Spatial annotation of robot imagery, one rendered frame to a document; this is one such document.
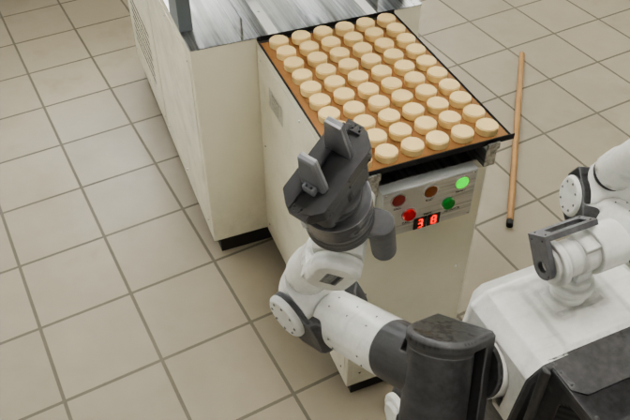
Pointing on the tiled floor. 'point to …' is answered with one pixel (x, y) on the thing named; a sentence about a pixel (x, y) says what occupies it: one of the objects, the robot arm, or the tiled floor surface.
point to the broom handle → (515, 143)
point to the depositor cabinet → (226, 78)
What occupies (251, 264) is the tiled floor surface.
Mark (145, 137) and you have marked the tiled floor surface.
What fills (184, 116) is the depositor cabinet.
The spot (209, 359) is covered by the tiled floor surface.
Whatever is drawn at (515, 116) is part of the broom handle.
